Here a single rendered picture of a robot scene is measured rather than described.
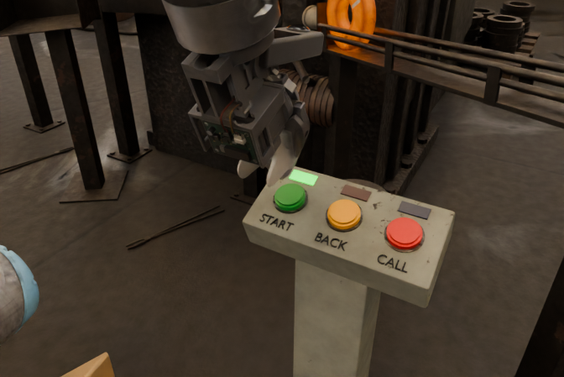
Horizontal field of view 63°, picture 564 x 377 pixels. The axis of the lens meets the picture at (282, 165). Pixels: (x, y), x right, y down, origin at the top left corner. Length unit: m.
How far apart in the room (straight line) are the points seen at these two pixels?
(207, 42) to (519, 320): 1.17
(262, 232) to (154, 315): 0.75
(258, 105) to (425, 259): 0.26
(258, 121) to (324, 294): 0.29
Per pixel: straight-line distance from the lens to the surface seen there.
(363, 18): 1.03
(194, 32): 0.37
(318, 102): 1.16
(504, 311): 1.39
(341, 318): 0.64
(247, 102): 0.42
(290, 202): 0.58
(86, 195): 1.80
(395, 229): 0.55
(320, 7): 1.15
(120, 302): 1.36
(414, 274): 0.54
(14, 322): 0.91
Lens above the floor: 0.94
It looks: 31 degrees down
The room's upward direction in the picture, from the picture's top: straight up
